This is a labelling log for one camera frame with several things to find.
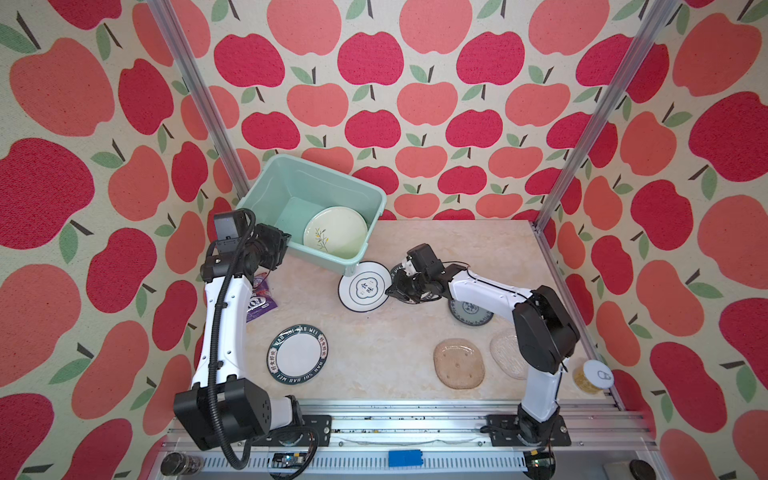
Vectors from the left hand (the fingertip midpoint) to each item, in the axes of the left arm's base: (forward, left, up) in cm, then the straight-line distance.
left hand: (295, 234), depth 75 cm
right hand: (-4, -23, -22) cm, 32 cm away
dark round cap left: (-46, +20, -22) cm, 55 cm away
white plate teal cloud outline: (-1, -17, -24) cm, 30 cm away
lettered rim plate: (-19, +2, -31) cm, 36 cm away
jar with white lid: (-27, -79, -26) cm, 87 cm away
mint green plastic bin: (+24, +8, -5) cm, 26 cm away
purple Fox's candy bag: (-2, +17, -29) cm, 34 cm away
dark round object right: (-47, -77, -21) cm, 93 cm away
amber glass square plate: (-22, -45, -32) cm, 59 cm away
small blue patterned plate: (-6, -51, -31) cm, 60 cm away
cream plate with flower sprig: (+13, -8, -12) cm, 20 cm away
